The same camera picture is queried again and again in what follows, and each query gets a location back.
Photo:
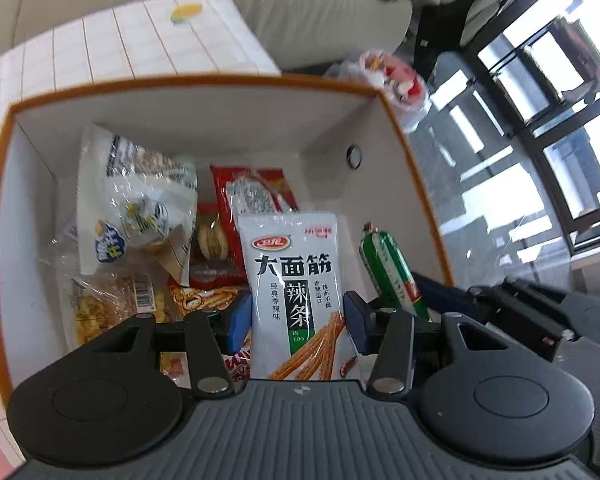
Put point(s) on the gold red wrapped candy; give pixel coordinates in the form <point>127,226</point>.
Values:
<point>212,242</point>

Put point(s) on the beige sofa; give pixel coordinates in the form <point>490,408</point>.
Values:
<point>305,20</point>

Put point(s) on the red snack packet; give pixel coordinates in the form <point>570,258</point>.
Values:
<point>270,182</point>

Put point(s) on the green sausage stick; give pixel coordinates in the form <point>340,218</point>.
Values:
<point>387,265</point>

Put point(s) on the plastic bag with red contents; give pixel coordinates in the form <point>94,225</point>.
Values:
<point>395,80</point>

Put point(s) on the orange stick snack packet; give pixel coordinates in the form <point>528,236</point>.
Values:
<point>200,297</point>

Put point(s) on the lemon-print tiled tablecloth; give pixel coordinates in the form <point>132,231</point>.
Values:
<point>130,40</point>

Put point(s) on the red-white snack packet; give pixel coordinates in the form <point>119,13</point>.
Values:
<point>237,362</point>

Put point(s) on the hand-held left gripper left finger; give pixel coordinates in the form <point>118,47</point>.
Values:
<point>240,322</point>

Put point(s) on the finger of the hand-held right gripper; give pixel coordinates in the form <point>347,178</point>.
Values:
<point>445,295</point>

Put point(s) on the grey spicy strip packet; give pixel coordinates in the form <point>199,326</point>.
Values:
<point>290,270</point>

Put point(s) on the clear yellow cracker packet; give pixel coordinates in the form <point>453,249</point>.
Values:
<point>110,300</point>

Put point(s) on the orange cardboard box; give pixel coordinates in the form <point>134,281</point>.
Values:
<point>280,125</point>

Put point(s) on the black window frame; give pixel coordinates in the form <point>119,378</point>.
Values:
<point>555,200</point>

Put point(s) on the clear white-blue snack bag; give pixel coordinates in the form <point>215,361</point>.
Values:
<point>130,185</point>

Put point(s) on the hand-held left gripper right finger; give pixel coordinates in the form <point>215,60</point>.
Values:
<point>357,320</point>

